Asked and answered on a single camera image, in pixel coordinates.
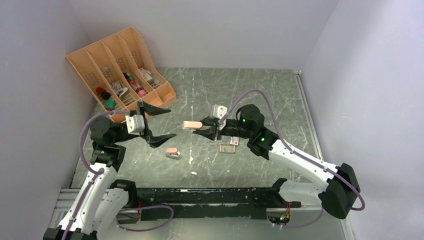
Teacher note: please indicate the grey white stapler in organizer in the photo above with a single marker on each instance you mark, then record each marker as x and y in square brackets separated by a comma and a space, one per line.
[123, 92]

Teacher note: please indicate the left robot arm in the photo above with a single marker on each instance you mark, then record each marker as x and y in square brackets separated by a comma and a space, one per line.
[103, 198]

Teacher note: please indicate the peach plastic file organizer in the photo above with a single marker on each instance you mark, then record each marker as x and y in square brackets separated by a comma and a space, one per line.
[104, 62]

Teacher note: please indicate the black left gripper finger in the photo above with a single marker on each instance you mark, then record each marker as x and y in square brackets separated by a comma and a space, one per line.
[157, 141]
[151, 110]

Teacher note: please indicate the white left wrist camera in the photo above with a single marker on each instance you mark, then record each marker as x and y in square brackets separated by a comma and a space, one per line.
[135, 123]

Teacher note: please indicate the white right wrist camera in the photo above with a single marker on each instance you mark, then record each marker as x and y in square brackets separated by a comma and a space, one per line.
[218, 111]

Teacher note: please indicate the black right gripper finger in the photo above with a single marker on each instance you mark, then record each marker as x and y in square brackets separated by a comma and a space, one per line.
[209, 133]
[210, 121]

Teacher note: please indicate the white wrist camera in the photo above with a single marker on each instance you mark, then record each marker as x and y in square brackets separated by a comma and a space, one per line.
[218, 111]
[135, 123]

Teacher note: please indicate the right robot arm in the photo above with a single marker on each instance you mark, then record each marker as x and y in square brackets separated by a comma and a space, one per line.
[335, 188]

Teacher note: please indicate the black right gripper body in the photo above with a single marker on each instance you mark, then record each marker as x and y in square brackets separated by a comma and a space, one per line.
[232, 129]

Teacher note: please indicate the small staple box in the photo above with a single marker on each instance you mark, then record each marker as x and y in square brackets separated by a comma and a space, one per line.
[234, 140]

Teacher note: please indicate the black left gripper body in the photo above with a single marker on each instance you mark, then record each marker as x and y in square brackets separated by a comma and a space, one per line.
[143, 134]

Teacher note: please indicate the red round stamp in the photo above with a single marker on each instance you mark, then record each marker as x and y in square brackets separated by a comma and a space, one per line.
[99, 90]

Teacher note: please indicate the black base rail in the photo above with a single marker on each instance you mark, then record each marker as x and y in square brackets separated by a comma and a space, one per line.
[198, 203]

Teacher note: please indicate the black round stamp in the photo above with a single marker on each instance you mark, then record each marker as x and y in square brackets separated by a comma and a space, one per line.
[105, 95]

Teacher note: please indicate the cardboard staple tray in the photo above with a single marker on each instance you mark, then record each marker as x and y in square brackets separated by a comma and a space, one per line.
[227, 149]

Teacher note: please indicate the green stamp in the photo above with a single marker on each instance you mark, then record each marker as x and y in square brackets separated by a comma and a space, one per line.
[110, 104]

